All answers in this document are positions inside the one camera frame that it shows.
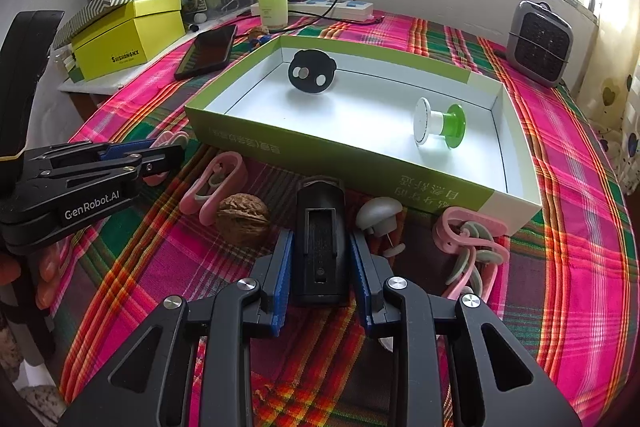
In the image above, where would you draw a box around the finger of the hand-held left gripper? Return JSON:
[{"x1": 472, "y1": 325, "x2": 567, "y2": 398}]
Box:
[
  {"x1": 30, "y1": 138, "x2": 158, "y2": 162},
  {"x1": 10, "y1": 145, "x2": 185, "y2": 210}
]

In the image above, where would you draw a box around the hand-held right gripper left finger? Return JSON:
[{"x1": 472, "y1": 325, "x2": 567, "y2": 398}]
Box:
[{"x1": 59, "y1": 228, "x2": 296, "y2": 427}]

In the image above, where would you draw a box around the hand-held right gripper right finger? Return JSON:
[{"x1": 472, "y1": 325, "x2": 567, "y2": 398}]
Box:
[{"x1": 348, "y1": 232, "x2": 583, "y2": 427}]

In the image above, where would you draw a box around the pink and grey clip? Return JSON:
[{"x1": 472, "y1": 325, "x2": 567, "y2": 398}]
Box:
[
  {"x1": 180, "y1": 152, "x2": 248, "y2": 225},
  {"x1": 142, "y1": 131, "x2": 191, "y2": 185},
  {"x1": 444, "y1": 252, "x2": 499, "y2": 302},
  {"x1": 432, "y1": 207, "x2": 511, "y2": 268}
]

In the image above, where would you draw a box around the large brown walnut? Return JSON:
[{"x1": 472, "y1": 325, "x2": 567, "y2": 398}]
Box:
[{"x1": 215, "y1": 193, "x2": 271, "y2": 249}]

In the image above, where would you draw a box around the black rectangular device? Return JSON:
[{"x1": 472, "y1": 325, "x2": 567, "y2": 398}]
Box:
[{"x1": 291, "y1": 175, "x2": 349, "y2": 306}]

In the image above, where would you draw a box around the green and white cardboard box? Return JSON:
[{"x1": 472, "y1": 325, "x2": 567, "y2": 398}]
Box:
[{"x1": 185, "y1": 34, "x2": 543, "y2": 238}]

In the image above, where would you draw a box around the green and white spool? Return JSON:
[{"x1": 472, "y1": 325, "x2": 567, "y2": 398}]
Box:
[{"x1": 413, "y1": 98, "x2": 467, "y2": 149}]

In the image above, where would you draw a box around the black round white-dotted knob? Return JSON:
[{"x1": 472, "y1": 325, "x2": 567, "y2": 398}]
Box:
[{"x1": 288, "y1": 49, "x2": 337, "y2": 95}]

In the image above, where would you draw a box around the person's left hand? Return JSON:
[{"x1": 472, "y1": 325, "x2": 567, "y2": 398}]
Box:
[{"x1": 0, "y1": 242, "x2": 68, "y2": 310}]

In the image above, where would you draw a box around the grey mushroom-shaped knob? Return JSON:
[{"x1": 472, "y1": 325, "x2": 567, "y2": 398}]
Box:
[{"x1": 356, "y1": 197, "x2": 406, "y2": 258}]

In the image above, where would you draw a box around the yellow cardboard box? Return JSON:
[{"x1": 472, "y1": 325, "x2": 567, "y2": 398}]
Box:
[{"x1": 70, "y1": 0, "x2": 185, "y2": 82}]

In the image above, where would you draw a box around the black smartphone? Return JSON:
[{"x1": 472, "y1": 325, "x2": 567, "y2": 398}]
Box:
[{"x1": 174, "y1": 24, "x2": 238, "y2": 81}]

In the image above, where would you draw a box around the pink plaid tablecloth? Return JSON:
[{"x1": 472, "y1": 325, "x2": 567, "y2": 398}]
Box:
[{"x1": 60, "y1": 9, "x2": 636, "y2": 427}]

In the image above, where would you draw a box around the white and blue power strip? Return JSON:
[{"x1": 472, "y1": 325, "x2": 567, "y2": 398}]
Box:
[{"x1": 250, "y1": 0, "x2": 375, "y2": 22}]

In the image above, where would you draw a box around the grey small heater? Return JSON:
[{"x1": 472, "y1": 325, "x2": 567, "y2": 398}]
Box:
[{"x1": 506, "y1": 0, "x2": 573, "y2": 88}]

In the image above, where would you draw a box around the heart-print curtain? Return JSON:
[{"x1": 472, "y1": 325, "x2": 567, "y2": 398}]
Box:
[{"x1": 582, "y1": 0, "x2": 640, "y2": 198}]

